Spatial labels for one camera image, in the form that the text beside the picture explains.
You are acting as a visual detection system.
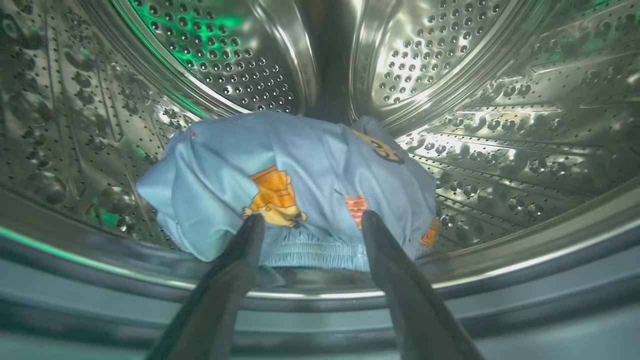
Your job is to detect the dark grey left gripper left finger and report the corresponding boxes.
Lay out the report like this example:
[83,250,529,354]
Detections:
[145,214,267,360]

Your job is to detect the blue cartoon print garment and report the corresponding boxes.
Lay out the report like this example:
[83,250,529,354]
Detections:
[136,111,440,273]

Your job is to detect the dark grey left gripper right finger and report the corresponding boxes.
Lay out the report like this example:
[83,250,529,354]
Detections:
[361,210,485,360]

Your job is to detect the white front-load washing machine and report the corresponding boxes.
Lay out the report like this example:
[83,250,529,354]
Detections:
[0,0,640,360]

